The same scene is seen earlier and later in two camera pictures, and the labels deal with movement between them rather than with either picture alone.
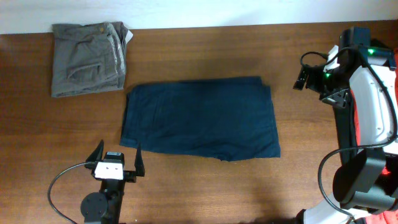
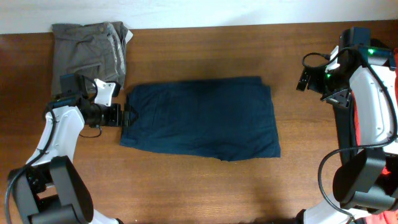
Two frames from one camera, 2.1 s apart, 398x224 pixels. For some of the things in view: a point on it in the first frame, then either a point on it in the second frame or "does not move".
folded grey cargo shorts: x=89 y=59 does not move
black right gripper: x=338 y=99 does not move
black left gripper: x=130 y=175 to x=115 y=120
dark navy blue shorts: x=223 y=118 does not move
